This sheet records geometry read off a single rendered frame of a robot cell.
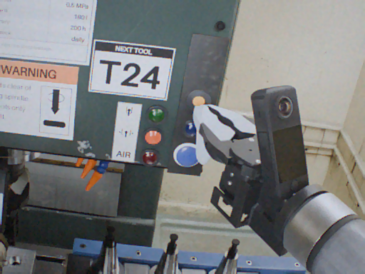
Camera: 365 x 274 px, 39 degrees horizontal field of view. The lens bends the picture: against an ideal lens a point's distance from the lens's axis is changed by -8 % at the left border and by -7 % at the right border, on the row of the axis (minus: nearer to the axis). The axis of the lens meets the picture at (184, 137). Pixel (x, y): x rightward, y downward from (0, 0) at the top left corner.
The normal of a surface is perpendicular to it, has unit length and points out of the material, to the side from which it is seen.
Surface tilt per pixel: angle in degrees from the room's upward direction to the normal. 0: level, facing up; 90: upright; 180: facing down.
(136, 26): 90
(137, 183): 90
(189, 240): 0
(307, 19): 90
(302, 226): 62
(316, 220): 44
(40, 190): 88
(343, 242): 39
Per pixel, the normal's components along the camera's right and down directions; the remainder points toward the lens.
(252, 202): 0.53, 0.52
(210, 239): 0.17, -0.84
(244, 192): -0.83, 0.16
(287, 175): 0.50, 0.00
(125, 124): 0.04, 0.53
